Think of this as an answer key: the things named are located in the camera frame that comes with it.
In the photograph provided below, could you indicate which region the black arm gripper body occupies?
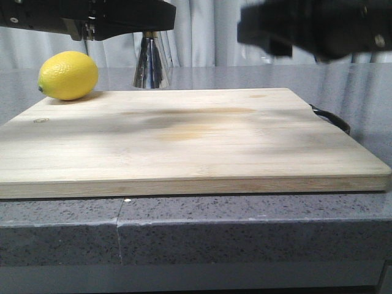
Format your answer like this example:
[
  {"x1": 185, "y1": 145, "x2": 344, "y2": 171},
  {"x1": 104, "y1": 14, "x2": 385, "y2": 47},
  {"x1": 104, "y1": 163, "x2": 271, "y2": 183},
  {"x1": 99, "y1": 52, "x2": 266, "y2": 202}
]
[
  {"x1": 237, "y1": 1, "x2": 391, "y2": 61},
  {"x1": 1, "y1": 1, "x2": 95, "y2": 41}
]

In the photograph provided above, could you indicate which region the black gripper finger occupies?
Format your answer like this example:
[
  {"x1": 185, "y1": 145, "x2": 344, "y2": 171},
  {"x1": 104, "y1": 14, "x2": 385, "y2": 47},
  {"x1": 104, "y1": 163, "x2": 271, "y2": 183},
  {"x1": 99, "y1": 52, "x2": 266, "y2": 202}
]
[{"x1": 92, "y1": 1, "x2": 176, "y2": 41}]

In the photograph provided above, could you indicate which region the steel double jigger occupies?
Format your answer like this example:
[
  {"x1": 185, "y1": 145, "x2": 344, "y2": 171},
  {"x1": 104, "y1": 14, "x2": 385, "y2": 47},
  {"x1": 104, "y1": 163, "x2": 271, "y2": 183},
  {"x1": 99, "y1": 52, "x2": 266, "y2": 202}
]
[{"x1": 132, "y1": 31, "x2": 170, "y2": 89}]

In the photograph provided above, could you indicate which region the yellow lemon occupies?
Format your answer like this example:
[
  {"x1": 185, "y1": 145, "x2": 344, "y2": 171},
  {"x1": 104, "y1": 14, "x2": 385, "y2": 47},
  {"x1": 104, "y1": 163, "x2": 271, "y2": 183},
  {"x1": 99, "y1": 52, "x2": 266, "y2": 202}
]
[{"x1": 37, "y1": 51, "x2": 99, "y2": 100}]

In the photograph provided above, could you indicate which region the grey curtain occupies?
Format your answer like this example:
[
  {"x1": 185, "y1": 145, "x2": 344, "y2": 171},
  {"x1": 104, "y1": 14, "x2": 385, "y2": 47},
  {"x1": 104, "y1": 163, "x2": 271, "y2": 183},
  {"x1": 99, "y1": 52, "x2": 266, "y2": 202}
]
[{"x1": 1, "y1": 1, "x2": 391, "y2": 69}]

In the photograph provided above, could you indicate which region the wooden cutting board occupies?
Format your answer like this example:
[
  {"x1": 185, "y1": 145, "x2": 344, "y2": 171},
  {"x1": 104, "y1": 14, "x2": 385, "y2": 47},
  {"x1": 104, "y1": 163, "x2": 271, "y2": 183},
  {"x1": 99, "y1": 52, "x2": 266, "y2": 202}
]
[{"x1": 1, "y1": 88, "x2": 391, "y2": 198}]

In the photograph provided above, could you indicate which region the black cutting board handle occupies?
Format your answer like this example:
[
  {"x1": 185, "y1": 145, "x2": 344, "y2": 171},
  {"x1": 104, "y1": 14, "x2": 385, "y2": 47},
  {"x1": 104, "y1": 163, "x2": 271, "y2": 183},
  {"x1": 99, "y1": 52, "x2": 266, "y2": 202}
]
[{"x1": 309, "y1": 104, "x2": 351, "y2": 135}]

